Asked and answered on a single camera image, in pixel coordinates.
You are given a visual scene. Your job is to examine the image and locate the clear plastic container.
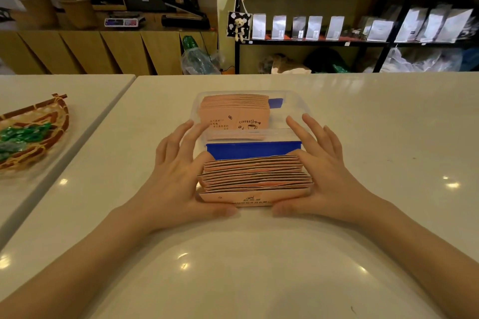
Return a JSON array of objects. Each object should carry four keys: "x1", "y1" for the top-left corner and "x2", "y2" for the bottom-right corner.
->
[{"x1": 190, "y1": 90, "x2": 311, "y2": 161}]

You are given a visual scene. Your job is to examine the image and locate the person's left forearm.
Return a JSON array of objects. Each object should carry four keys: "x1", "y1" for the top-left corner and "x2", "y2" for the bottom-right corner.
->
[{"x1": 0, "y1": 204, "x2": 151, "y2": 319}]

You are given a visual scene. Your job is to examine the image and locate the black heat sealer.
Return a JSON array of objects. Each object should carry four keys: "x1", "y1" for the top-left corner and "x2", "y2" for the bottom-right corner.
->
[{"x1": 161, "y1": 0, "x2": 211, "y2": 30}]

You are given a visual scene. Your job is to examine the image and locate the large white coffee bag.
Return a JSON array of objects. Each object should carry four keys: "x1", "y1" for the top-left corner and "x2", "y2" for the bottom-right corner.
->
[
  {"x1": 394, "y1": 7, "x2": 429, "y2": 43},
  {"x1": 416, "y1": 4, "x2": 453, "y2": 43},
  {"x1": 435, "y1": 8, "x2": 474, "y2": 44}
]

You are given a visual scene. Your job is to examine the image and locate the person's left hand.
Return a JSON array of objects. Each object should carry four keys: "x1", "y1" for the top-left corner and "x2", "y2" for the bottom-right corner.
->
[{"x1": 129, "y1": 119, "x2": 239, "y2": 235}]

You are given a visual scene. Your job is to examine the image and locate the pile of green wrapped candies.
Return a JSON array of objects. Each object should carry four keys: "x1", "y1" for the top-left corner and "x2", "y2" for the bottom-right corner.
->
[{"x1": 0, "y1": 122, "x2": 53, "y2": 162}]

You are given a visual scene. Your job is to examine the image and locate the small white coffee bag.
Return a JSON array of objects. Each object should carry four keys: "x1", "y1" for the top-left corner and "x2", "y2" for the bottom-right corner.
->
[{"x1": 366, "y1": 19, "x2": 395, "y2": 42}]

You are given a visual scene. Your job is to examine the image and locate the black pouch with plush bear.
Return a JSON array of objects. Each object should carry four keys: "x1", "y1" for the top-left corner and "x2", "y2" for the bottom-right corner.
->
[{"x1": 226, "y1": 0, "x2": 252, "y2": 44}]

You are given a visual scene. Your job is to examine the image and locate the tidy stack of pink cup sleeves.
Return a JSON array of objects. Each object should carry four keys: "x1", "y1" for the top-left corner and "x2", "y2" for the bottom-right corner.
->
[{"x1": 198, "y1": 94, "x2": 271, "y2": 131}]

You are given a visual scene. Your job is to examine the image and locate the wooden box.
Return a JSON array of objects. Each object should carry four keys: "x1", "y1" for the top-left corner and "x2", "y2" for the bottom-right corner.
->
[{"x1": 87, "y1": 0, "x2": 127, "y2": 12}]

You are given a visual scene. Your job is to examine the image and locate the white plastic bags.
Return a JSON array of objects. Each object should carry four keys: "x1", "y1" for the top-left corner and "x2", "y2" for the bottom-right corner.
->
[{"x1": 381, "y1": 47, "x2": 464, "y2": 73}]

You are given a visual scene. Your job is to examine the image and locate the black printer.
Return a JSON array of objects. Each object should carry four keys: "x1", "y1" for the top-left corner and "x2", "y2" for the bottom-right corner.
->
[{"x1": 122, "y1": 0, "x2": 177, "y2": 13}]

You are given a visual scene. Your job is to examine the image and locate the clear plastic bag with green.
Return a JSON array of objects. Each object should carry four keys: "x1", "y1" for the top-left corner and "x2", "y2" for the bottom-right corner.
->
[{"x1": 180, "y1": 35, "x2": 222, "y2": 76}]

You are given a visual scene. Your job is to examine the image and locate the person's right forearm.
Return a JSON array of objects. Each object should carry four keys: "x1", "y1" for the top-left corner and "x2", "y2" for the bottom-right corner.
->
[{"x1": 355, "y1": 198, "x2": 479, "y2": 319}]

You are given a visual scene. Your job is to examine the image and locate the wooden counter cabinet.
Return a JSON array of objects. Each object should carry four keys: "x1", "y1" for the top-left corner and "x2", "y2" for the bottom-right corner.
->
[{"x1": 0, "y1": 11, "x2": 219, "y2": 76}]

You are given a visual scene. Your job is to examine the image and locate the black metal shelf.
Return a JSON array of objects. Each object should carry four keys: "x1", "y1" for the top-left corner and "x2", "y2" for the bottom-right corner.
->
[{"x1": 234, "y1": 0, "x2": 479, "y2": 74}]

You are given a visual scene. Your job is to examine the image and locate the large blue card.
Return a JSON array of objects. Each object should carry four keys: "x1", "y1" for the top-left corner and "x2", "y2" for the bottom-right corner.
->
[{"x1": 206, "y1": 141, "x2": 302, "y2": 161}]

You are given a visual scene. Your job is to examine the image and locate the woven bamboo basket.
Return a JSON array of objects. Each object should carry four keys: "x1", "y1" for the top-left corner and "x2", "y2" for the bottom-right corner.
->
[{"x1": 0, "y1": 93, "x2": 70, "y2": 180}]

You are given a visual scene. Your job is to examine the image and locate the brown and white bundle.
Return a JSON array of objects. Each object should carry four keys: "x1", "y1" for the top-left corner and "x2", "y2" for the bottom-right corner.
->
[{"x1": 259, "y1": 53, "x2": 312, "y2": 75}]

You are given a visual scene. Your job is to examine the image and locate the row of silver coffee bags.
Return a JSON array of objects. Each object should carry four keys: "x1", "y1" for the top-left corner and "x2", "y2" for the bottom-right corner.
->
[{"x1": 251, "y1": 13, "x2": 346, "y2": 41}]

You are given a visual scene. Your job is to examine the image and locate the person's right hand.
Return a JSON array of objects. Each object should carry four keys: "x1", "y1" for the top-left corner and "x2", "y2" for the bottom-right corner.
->
[{"x1": 271, "y1": 113, "x2": 378, "y2": 227}]

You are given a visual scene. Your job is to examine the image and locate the digital kitchen scale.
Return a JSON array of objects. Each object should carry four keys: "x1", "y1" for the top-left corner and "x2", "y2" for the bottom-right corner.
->
[{"x1": 104, "y1": 11, "x2": 146, "y2": 29}]

